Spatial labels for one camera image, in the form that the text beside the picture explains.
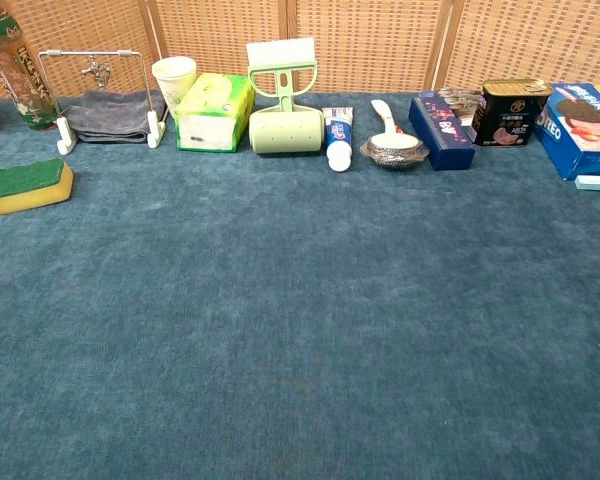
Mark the green tissue pack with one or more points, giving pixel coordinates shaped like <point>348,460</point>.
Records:
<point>212,115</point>

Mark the woven rattan folding screen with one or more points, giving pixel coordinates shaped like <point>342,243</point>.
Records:
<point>360,40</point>

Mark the silver foil package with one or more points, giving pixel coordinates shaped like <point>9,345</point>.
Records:
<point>460,100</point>

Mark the yellow green scrub sponge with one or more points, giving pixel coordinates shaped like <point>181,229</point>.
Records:
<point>25,187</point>

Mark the white blue toothpaste tube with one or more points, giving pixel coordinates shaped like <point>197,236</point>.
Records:
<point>339,137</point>

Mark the black luncheon meat can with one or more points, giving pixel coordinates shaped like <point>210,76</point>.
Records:
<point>507,115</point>

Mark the green glass bottle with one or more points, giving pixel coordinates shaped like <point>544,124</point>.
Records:
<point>17,75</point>

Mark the dark blue long box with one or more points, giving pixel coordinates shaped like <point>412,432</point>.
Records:
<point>440,132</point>

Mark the light blue flat box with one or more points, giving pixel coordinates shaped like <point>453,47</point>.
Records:
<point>599,182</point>

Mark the white paper cup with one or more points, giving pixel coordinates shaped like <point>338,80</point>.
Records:
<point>172,82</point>

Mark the green lint roller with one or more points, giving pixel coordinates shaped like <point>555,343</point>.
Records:
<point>285,130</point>

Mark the blue Oreo cookie box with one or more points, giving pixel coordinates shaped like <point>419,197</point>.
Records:
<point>580,130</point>

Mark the blue carpet table cover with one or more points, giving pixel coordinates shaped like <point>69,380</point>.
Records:
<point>300,310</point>

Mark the white metal towel rack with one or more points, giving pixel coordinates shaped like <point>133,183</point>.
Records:
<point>60,135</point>

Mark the grey folded towel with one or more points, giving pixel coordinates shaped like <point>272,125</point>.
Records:
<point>110,117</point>

